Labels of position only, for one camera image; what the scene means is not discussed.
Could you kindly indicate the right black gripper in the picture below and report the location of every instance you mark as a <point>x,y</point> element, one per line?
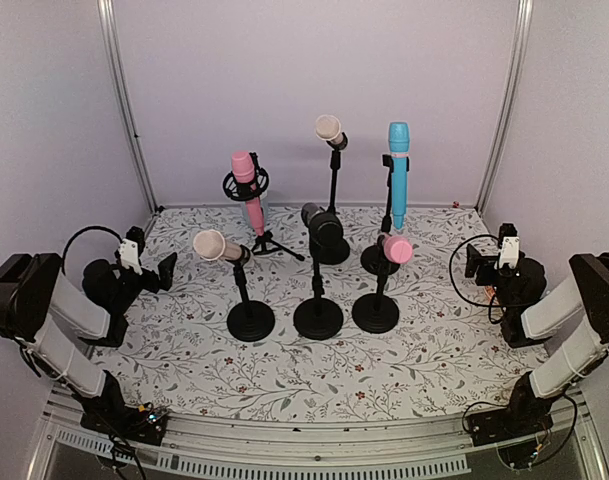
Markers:
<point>485,262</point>

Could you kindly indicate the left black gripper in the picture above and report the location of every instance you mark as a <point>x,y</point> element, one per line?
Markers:
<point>165,274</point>

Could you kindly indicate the beige microphone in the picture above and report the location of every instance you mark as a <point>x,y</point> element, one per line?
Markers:
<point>211,245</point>
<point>328,128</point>

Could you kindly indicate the short pink microphone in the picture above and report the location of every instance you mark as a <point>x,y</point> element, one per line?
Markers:
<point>396,249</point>

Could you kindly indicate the black microphone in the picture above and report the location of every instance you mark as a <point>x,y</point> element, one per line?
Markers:
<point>324,227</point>

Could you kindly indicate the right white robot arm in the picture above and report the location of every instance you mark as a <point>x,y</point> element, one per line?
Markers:
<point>531,313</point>

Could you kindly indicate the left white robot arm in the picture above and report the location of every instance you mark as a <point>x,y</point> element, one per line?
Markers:
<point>48,316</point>

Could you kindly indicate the tall pink microphone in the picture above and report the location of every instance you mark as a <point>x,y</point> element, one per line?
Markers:
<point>245,172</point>

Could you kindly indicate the blue microphone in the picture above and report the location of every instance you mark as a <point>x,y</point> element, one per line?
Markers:
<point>399,147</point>

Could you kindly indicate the floral table mat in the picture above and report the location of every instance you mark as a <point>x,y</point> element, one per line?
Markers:
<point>443,355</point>

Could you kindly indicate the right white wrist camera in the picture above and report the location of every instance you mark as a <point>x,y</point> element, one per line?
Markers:
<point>509,253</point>

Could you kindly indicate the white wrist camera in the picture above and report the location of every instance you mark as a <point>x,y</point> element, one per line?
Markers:
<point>509,253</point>
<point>128,256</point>

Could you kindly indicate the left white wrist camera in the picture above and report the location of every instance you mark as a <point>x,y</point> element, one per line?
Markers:
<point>128,256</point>

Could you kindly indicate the black tripod shock-mount stand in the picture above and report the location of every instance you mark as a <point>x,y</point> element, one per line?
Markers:
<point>263,245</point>

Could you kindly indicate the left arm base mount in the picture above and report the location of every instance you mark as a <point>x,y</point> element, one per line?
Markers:
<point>144,424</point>

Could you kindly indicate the front aluminium rail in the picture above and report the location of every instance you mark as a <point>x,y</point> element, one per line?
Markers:
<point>197,447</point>

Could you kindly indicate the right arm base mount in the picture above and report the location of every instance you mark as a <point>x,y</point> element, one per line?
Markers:
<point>488,423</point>

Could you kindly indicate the right aluminium frame post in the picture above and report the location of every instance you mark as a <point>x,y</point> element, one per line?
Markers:
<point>515,67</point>

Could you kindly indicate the aluminium frame post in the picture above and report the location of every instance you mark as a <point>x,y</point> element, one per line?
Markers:
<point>515,67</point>
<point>109,30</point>

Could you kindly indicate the left aluminium frame post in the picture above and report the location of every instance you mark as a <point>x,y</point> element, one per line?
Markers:
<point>109,30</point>

